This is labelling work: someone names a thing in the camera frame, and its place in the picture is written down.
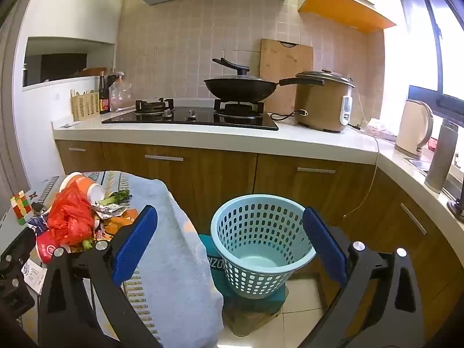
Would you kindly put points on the patterned light blue tablecloth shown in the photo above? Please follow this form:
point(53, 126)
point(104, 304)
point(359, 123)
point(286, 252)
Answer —
point(174, 261)

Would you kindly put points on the orange bread loaf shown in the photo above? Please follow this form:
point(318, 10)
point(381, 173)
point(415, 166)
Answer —
point(116, 225)

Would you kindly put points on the window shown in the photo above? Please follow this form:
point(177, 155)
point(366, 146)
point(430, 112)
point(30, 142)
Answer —
point(449, 61)

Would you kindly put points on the beige chopstick basket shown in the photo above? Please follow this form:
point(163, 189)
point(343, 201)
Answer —
point(85, 107)

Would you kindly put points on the black wok lid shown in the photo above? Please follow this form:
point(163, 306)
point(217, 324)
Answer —
point(232, 66)

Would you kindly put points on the white paper leaflet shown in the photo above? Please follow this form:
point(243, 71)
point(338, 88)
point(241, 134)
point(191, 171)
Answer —
point(32, 275)

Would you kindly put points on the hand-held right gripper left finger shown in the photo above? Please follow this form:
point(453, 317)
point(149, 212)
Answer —
point(134, 239)

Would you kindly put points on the steel vacuum bottle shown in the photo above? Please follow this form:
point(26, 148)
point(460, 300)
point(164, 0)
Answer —
point(440, 159)

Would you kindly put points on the colourful puzzle cube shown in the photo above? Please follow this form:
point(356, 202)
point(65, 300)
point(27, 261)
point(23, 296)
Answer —
point(21, 206)

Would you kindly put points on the red plastic bag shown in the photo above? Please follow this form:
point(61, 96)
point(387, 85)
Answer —
point(69, 217)

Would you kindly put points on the dark sauce bottle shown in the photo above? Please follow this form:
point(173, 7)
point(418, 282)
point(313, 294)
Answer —
point(104, 101)

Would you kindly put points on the orange paper cup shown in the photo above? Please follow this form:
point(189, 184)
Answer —
point(81, 185)

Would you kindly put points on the black car key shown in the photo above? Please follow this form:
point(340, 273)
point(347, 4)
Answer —
point(37, 208)

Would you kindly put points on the red paper cup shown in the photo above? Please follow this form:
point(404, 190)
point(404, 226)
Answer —
point(47, 248)

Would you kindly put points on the blue printed packet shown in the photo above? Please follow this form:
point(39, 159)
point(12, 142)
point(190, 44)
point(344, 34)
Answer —
point(38, 223)

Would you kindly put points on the wooden cabinet door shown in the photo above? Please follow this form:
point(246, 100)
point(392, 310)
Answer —
point(319, 192)
point(398, 232)
point(79, 161)
point(203, 181)

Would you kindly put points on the black wok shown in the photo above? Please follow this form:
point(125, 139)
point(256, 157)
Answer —
point(239, 89)

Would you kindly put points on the pinkish plastic bag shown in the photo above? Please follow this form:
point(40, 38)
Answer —
point(380, 128)

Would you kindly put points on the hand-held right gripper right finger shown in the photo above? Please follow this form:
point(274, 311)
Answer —
point(322, 246)

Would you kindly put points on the black glass gas stove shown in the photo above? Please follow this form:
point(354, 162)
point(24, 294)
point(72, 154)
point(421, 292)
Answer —
point(145, 119)

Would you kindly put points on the cream electric kettle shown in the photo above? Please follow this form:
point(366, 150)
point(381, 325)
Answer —
point(411, 130)

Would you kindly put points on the teal cardboard box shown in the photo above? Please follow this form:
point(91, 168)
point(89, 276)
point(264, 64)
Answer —
point(214, 261)

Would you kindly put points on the wooden cutting board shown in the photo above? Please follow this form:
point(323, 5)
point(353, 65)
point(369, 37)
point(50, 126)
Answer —
point(282, 61)

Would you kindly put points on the green vegetable stalk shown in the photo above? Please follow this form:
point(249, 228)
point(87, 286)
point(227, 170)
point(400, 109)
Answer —
point(116, 196)

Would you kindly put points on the small red container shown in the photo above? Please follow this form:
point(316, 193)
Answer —
point(434, 144)

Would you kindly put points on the clear plastic bag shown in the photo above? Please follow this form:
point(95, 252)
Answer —
point(121, 96)

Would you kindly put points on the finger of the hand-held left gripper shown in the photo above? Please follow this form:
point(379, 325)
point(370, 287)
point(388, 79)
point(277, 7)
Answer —
point(16, 293)
point(20, 246)

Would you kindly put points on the brown rice cooker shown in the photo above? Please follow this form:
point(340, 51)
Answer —
point(319, 105)

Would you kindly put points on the orange wall cabinet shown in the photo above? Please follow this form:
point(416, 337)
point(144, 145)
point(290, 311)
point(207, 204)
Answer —
point(340, 11)

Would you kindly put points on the light blue plastic basket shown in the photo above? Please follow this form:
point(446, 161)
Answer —
point(261, 261)

